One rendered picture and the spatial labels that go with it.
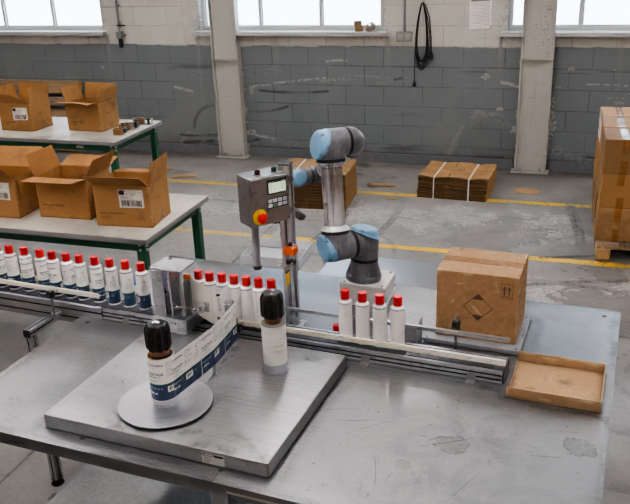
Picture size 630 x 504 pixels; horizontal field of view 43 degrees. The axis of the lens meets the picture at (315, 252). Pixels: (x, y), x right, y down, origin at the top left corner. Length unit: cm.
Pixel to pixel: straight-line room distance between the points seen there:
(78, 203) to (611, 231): 367
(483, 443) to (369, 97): 622
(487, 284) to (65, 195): 275
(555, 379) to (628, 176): 327
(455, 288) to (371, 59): 556
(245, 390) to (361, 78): 602
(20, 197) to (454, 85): 468
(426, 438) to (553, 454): 38
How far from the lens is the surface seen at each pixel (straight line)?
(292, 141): 880
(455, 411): 269
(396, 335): 290
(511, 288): 297
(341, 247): 324
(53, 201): 495
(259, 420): 257
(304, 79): 860
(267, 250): 366
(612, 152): 595
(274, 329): 271
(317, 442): 254
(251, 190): 291
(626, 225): 612
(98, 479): 356
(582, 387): 289
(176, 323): 312
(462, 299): 302
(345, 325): 295
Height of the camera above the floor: 229
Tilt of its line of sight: 22 degrees down
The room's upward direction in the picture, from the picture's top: 2 degrees counter-clockwise
